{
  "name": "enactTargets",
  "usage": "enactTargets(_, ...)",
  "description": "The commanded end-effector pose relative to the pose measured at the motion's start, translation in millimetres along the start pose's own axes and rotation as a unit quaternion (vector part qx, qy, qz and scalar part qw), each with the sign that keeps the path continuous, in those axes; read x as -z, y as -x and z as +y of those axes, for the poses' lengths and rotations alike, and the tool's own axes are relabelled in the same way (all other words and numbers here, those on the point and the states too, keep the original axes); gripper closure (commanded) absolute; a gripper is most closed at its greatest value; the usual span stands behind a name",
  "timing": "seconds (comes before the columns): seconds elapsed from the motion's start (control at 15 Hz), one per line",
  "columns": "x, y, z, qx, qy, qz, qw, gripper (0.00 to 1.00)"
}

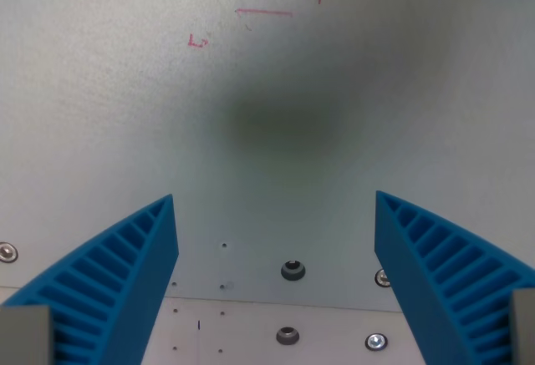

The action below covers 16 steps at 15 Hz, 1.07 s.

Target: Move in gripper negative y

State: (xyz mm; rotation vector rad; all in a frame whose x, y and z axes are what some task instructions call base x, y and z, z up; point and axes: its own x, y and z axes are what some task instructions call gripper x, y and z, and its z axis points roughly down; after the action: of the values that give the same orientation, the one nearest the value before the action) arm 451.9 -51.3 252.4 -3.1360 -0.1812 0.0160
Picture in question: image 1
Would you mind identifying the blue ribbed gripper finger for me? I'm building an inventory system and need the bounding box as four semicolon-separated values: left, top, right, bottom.
374;190;535;365
0;193;180;365

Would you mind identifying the silver washer head screw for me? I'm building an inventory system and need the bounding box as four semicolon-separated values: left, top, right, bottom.
0;241;18;264
374;268;393;289
364;332;389;352

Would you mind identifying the dark countersunk socket screw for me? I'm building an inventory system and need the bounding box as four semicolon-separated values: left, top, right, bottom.
276;327;300;346
280;259;307;281

